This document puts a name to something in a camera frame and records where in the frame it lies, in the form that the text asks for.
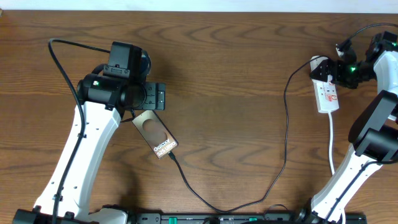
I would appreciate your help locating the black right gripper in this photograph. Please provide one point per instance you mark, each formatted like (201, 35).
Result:
(338, 64)

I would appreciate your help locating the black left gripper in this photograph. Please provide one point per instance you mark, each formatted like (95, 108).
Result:
(157, 99)

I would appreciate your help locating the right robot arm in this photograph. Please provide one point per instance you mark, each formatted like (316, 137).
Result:
(372, 143)

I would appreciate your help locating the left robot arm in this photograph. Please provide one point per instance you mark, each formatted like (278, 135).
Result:
(103, 99)

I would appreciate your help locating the white usb charger plug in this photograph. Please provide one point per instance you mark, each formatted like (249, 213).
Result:
(316, 61)

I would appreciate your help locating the white power strip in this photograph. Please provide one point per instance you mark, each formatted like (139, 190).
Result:
(326, 96)

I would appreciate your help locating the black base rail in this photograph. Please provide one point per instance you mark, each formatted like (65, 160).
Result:
(189, 218)

